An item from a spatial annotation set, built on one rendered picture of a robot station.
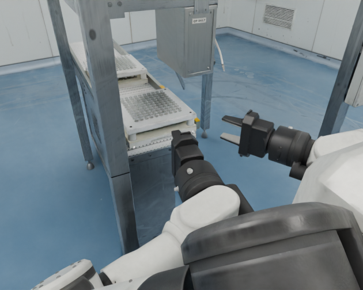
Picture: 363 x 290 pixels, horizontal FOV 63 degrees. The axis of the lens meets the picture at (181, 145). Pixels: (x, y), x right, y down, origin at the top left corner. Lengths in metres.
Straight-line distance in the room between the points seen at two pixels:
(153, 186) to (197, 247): 1.13
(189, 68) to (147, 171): 0.50
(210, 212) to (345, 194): 0.25
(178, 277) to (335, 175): 0.14
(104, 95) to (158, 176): 0.58
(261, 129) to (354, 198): 0.48
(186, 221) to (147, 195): 0.86
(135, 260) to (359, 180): 0.30
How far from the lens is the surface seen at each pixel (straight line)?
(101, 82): 0.77
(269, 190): 2.10
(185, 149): 0.61
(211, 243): 0.16
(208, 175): 0.55
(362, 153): 0.27
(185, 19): 0.87
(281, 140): 0.70
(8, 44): 4.39
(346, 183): 0.26
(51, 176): 2.31
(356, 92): 1.35
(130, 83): 1.40
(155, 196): 1.34
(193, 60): 0.91
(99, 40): 0.74
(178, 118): 0.98
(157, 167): 1.23
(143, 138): 0.96
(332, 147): 0.68
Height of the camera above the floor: 1.39
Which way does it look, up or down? 35 degrees down
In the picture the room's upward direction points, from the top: straight up
